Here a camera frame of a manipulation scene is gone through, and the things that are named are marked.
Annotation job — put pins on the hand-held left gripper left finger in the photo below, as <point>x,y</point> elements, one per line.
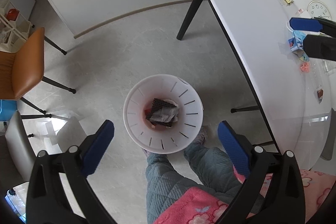
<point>98,148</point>

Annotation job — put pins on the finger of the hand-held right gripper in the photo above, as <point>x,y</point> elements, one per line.
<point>320,47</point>
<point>305,24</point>

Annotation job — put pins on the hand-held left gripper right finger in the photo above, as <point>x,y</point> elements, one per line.
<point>233,150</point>

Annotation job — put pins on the blue face mask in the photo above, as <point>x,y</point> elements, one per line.
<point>299,35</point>

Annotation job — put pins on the yellow-green wrapper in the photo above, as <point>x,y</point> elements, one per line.
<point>304,56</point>

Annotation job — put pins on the blue wrapper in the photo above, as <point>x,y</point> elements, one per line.
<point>295,44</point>

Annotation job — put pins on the pink paper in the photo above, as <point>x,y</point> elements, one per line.
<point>305,67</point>

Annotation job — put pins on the clear plastic bottle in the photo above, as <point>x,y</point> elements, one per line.
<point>321,74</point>

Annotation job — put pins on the small brown wrapper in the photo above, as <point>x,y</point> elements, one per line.
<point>320,95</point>

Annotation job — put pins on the red paper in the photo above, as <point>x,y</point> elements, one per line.
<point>147,110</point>

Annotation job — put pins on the white plastic waste bin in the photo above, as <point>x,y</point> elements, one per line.
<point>136,98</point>

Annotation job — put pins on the white tissue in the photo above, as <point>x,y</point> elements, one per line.
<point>165,112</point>

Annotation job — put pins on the yellow binder clip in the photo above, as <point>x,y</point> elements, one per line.
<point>288,0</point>

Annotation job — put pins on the thin black chair leg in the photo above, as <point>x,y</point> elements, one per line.
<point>263,143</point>
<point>246,109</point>

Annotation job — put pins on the person's grey slipper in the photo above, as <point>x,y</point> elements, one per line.
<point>202,134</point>
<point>146,152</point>

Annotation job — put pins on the person's pink floral robe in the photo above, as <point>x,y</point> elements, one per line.
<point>189,203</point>

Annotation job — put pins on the person's grey quilted trousers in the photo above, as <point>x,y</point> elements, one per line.
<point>168,179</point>

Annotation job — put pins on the blue tissue pack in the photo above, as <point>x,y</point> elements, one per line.
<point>6,109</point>

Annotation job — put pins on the orange leather chair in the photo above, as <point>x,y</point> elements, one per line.
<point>23,69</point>

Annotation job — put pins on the black table leg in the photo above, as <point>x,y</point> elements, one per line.
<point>190,14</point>

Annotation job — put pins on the wooden baseboard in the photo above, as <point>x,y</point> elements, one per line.
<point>118,16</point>

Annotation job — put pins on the cream storage rack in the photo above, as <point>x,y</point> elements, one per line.
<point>21,27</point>

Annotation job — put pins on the red object in rack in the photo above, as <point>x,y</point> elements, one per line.
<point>13,14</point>

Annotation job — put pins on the round gold-rimmed wall clock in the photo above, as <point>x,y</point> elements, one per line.
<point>317,10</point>

